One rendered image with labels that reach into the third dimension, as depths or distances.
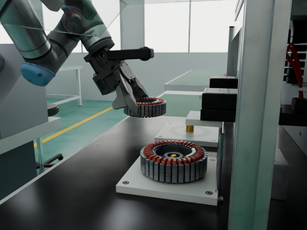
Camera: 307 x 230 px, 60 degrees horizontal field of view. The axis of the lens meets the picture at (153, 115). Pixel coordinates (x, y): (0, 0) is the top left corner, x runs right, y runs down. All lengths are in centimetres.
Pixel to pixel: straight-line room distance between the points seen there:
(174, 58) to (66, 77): 238
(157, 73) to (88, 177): 487
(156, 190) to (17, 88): 58
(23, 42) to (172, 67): 465
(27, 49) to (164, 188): 45
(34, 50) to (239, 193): 57
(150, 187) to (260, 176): 21
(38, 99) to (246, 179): 79
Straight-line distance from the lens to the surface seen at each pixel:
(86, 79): 586
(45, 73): 71
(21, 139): 89
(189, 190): 40
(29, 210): 42
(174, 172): 40
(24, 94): 89
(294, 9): 43
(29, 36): 67
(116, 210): 38
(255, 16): 21
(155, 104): 65
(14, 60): 95
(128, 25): 547
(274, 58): 22
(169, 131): 68
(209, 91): 40
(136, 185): 42
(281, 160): 43
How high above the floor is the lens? 98
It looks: 13 degrees down
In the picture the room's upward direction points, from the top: straight up
